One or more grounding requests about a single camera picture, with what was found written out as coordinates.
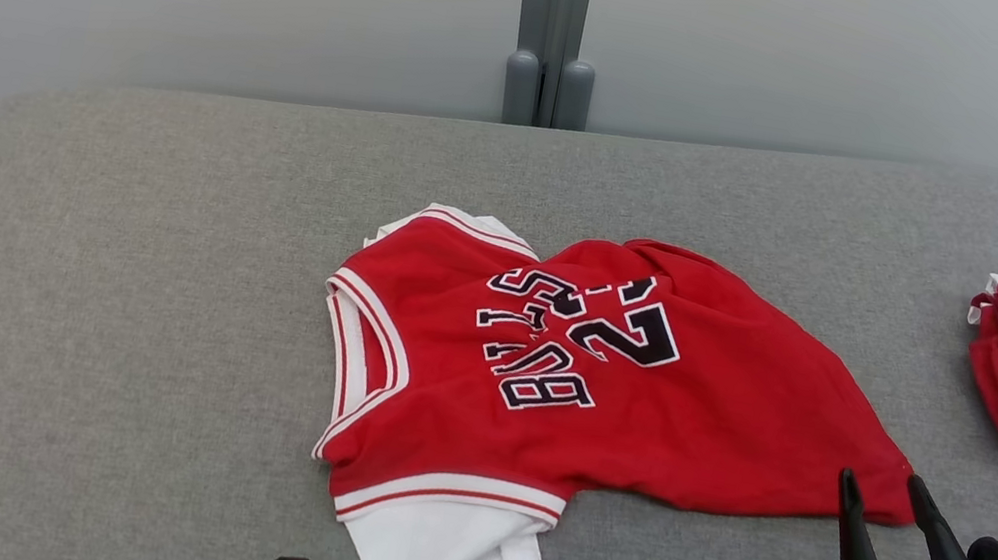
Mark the red Bulls jersey white sleeves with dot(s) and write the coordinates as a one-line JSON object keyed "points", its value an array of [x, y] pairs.
{"points": [[688, 423]]}

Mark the grey partition post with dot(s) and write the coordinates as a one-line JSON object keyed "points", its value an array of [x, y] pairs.
{"points": [[532, 22], [579, 30]]}

